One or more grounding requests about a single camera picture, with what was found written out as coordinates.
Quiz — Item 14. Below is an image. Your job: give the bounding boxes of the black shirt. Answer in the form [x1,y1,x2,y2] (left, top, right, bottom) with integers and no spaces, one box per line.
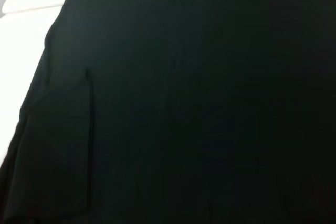
[0,0,336,224]

